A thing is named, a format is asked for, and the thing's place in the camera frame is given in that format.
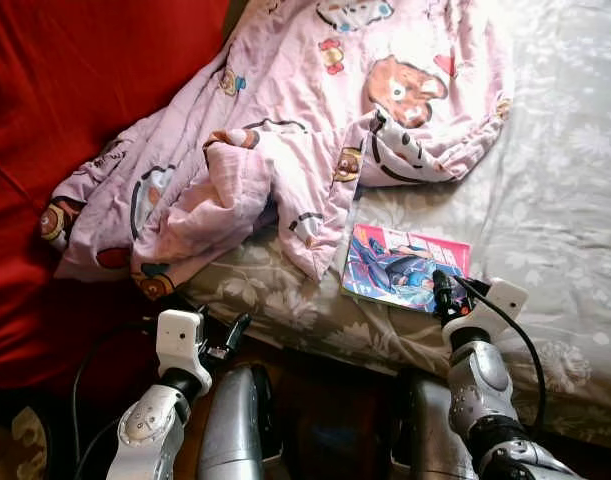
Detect large red cushion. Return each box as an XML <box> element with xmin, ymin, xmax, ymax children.
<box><xmin>0</xmin><ymin>0</ymin><xmax>231</xmax><ymax>393</ymax></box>

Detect beige floral bed sheet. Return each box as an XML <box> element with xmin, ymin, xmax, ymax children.
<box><xmin>180</xmin><ymin>0</ymin><xmax>611</xmax><ymax>453</ymax></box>

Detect colourful manga book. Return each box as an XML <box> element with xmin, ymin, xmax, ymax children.
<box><xmin>341</xmin><ymin>222</ymin><xmax>473</xmax><ymax>314</ymax></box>

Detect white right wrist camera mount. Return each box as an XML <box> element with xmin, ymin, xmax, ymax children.
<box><xmin>447</xmin><ymin>278</ymin><xmax>530</xmax><ymax>347</ymax></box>

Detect beige patterned fabric item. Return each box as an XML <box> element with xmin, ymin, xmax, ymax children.
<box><xmin>0</xmin><ymin>405</ymin><xmax>52</xmax><ymax>480</ymax></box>

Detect pink cartoon print blanket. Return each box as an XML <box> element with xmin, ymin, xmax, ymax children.
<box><xmin>40</xmin><ymin>0</ymin><xmax>514</xmax><ymax>301</ymax></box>

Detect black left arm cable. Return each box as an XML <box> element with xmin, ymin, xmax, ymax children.
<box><xmin>70</xmin><ymin>320</ymin><xmax>158</xmax><ymax>480</ymax></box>

